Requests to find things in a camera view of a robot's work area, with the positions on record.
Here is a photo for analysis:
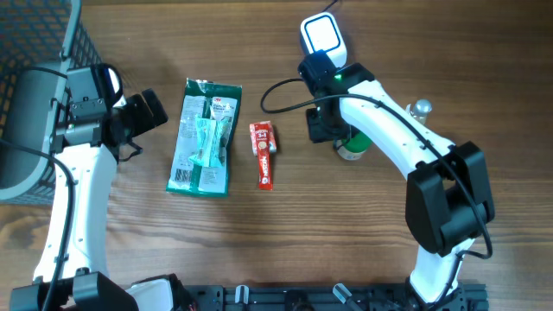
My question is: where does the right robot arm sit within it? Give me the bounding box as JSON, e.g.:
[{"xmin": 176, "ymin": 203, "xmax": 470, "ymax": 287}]
[{"xmin": 298, "ymin": 51, "xmax": 495, "ymax": 310}]

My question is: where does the dark grey plastic basket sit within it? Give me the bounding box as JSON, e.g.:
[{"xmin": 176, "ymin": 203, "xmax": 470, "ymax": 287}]
[{"xmin": 1, "ymin": 0, "xmax": 101, "ymax": 205}]

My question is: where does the yellow dish soap bottle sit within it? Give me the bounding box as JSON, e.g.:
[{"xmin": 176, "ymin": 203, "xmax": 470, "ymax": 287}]
[{"xmin": 405, "ymin": 98, "xmax": 433, "ymax": 125}]

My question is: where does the red Nescafe coffee stick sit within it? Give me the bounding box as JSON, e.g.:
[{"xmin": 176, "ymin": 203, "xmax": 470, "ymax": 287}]
[{"xmin": 255, "ymin": 123, "xmax": 273, "ymax": 190}]

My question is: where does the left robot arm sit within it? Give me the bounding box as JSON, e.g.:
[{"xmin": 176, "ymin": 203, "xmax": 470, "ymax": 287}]
[{"xmin": 1, "ymin": 63, "xmax": 194, "ymax": 310}]

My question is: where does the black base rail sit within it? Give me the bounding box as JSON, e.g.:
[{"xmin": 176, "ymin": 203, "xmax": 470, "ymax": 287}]
[{"xmin": 185, "ymin": 283, "xmax": 489, "ymax": 311}]

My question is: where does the green lid white jar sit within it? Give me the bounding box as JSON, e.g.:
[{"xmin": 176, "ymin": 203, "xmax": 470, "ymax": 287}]
[{"xmin": 334, "ymin": 132, "xmax": 372, "ymax": 161}]

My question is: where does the white barcode scanner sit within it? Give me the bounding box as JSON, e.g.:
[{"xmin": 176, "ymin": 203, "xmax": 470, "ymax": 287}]
[{"xmin": 300, "ymin": 12, "xmax": 347, "ymax": 67}]

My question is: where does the green white plastic package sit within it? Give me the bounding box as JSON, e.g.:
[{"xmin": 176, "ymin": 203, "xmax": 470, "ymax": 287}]
[{"xmin": 166, "ymin": 79, "xmax": 242, "ymax": 197}]

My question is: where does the red white tissue pack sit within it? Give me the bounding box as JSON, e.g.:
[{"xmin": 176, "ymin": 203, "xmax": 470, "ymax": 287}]
[{"xmin": 249, "ymin": 121, "xmax": 277, "ymax": 156}]

